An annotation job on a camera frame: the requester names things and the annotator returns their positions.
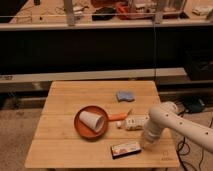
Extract orange plate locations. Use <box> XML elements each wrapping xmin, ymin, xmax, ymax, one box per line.
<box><xmin>74</xmin><ymin>106</ymin><xmax>108</xmax><ymax>140</ymax></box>

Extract black power adapter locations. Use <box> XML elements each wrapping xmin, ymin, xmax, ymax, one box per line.
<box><xmin>185</xmin><ymin>99</ymin><xmax>205</xmax><ymax>113</ymax></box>

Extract blue sponge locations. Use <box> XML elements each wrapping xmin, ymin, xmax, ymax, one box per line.
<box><xmin>116</xmin><ymin>91</ymin><xmax>135</xmax><ymax>102</ymax></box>

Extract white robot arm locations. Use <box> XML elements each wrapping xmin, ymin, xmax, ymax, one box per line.
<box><xmin>142</xmin><ymin>101</ymin><xmax>213</xmax><ymax>154</ymax></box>

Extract orange carrot toy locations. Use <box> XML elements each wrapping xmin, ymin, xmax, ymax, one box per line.
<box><xmin>108</xmin><ymin>109</ymin><xmax>132</xmax><ymax>121</ymax></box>

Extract wooden table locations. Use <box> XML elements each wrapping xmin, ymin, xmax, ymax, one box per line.
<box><xmin>25</xmin><ymin>81</ymin><xmax>179</xmax><ymax>169</ymax></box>

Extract grey metal shelf post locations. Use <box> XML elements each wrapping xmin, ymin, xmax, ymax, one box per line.
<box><xmin>63</xmin><ymin>0</ymin><xmax>75</xmax><ymax>26</ymax></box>

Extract black floor cables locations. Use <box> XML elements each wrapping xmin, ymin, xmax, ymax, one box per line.
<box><xmin>175</xmin><ymin>109</ymin><xmax>213</xmax><ymax>171</ymax></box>

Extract white paper cup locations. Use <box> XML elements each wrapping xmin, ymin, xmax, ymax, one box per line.
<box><xmin>79</xmin><ymin>111</ymin><xmax>104</xmax><ymax>132</ymax></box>

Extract black eraser box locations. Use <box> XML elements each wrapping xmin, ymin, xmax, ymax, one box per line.
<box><xmin>110</xmin><ymin>141</ymin><xmax>142</xmax><ymax>159</ymax></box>

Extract black vertical cable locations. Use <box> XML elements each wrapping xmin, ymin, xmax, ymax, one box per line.
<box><xmin>152</xmin><ymin>0</ymin><xmax>158</xmax><ymax>85</ymax></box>

